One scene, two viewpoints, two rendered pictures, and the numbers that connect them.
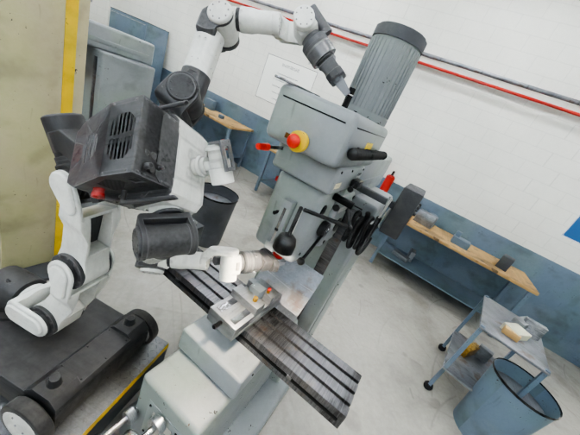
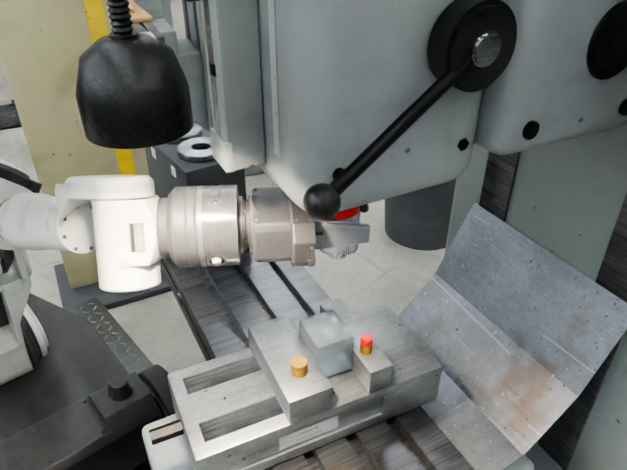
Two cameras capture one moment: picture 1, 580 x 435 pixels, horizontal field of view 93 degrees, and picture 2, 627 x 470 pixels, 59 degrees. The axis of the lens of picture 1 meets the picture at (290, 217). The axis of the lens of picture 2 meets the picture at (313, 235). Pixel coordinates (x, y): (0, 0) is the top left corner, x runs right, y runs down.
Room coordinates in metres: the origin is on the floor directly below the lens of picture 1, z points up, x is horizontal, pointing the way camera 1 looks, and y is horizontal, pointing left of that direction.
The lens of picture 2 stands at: (0.60, -0.35, 1.57)
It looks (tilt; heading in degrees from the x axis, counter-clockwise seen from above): 33 degrees down; 41
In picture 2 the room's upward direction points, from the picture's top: straight up
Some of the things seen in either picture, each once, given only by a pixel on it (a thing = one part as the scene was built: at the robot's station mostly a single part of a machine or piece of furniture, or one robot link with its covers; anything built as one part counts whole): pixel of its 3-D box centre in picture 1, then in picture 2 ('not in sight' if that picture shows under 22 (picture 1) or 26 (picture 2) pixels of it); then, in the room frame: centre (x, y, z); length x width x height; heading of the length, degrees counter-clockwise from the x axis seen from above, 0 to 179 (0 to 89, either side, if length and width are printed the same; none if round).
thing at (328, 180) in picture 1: (322, 165); not in sight; (1.06, -0.03, 1.68); 0.34 x 0.24 x 0.10; 159
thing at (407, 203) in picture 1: (404, 211); not in sight; (1.18, -0.44, 1.62); 0.20 x 0.09 x 0.21; 159
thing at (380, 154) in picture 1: (369, 154); not in sight; (1.00, -0.17, 1.79); 0.45 x 0.04 x 0.04; 159
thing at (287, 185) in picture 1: (297, 213); (349, 3); (1.02, -0.02, 1.47); 0.21 x 0.19 x 0.32; 69
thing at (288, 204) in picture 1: (280, 224); (229, 48); (0.92, 0.02, 1.45); 0.04 x 0.04 x 0.21; 69
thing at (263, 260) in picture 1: (259, 261); (256, 226); (0.95, 0.04, 1.24); 0.13 x 0.12 x 0.10; 47
